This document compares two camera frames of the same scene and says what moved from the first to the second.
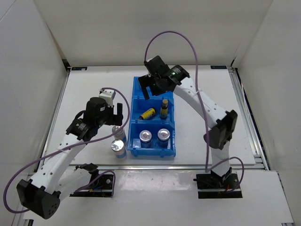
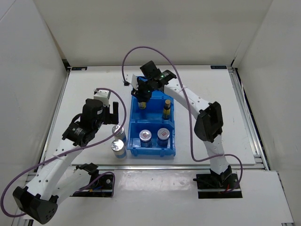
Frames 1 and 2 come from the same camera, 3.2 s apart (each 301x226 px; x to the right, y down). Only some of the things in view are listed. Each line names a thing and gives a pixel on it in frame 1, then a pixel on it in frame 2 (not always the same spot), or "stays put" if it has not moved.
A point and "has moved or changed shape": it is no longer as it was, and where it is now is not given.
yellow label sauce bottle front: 148,114 -> 142,105
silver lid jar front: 117,145 stays put
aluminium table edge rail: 148,166 stays put
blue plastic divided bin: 152,132 stays put
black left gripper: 114,119 stays put
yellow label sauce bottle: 164,109 has moved or changed shape
